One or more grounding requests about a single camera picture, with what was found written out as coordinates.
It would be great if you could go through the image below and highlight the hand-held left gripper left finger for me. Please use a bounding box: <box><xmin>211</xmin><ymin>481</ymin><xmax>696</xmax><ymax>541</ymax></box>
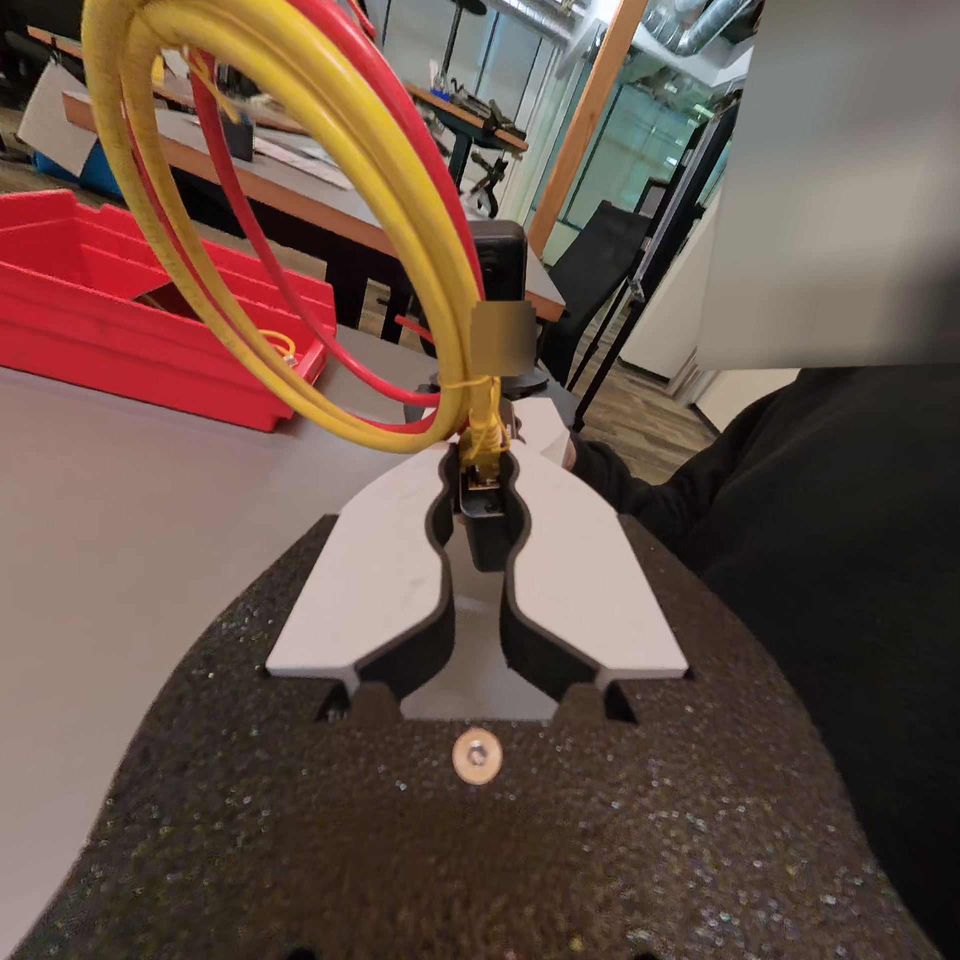
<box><xmin>264</xmin><ymin>441</ymin><xmax>457</xmax><ymax>697</ymax></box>

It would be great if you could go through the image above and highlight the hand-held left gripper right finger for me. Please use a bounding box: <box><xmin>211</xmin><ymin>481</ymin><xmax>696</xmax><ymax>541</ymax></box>
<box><xmin>500</xmin><ymin>448</ymin><xmax>693</xmax><ymax>700</ymax></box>

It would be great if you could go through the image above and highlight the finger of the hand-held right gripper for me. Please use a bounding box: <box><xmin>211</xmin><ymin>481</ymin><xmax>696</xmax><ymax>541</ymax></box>
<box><xmin>512</xmin><ymin>396</ymin><xmax>576</xmax><ymax>471</ymax></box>

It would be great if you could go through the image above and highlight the black port adapter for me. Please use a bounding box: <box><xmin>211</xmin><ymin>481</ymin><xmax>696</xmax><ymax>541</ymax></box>
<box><xmin>452</xmin><ymin>480</ymin><xmax>524</xmax><ymax>574</ymax></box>

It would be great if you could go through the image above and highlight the yellow ethernet cable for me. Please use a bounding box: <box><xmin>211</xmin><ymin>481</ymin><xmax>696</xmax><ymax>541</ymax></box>
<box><xmin>81</xmin><ymin>0</ymin><xmax>516</xmax><ymax>490</ymax></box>

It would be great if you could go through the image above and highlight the red ethernet cable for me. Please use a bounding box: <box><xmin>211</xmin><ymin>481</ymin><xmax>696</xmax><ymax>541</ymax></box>
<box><xmin>123</xmin><ymin>0</ymin><xmax>489</xmax><ymax>436</ymax></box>

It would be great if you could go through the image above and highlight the person's right forearm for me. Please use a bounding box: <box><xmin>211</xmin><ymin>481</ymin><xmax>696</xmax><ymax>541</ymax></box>
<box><xmin>573</xmin><ymin>438</ymin><xmax>721</xmax><ymax>560</ymax></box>

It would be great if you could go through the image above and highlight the black office chair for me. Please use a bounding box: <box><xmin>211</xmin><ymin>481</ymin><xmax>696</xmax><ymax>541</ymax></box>
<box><xmin>538</xmin><ymin>197</ymin><xmax>655</xmax><ymax>393</ymax></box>

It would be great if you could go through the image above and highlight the standing desk with tools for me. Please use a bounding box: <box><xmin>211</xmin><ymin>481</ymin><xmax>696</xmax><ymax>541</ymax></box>
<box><xmin>403</xmin><ymin>78</ymin><xmax>531</xmax><ymax>198</ymax></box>

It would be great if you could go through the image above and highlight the black tripod stand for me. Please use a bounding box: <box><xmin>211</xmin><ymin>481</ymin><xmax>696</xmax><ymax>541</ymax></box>
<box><xmin>568</xmin><ymin>88</ymin><xmax>745</xmax><ymax>434</ymax></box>

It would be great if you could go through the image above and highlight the grey wood-edged desk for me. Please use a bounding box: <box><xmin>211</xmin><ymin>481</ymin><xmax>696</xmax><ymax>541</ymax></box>
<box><xmin>62</xmin><ymin>63</ymin><xmax>569</xmax><ymax>348</ymax></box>

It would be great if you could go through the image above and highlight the person's black sweatshirt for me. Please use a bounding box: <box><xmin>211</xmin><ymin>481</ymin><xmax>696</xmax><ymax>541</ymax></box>
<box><xmin>671</xmin><ymin>364</ymin><xmax>960</xmax><ymax>960</ymax></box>

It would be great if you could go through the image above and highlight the red plastic bin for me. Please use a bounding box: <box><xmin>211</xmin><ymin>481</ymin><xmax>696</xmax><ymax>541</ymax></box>
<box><xmin>0</xmin><ymin>187</ymin><xmax>338</xmax><ymax>434</ymax></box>

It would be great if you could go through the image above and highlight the wooden post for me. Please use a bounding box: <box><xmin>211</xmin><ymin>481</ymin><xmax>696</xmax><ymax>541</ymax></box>
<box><xmin>527</xmin><ymin>0</ymin><xmax>651</xmax><ymax>258</ymax></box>

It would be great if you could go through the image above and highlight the silver air duct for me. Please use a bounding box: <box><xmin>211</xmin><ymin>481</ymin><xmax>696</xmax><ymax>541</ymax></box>
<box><xmin>630</xmin><ymin>0</ymin><xmax>759</xmax><ymax>57</ymax></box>

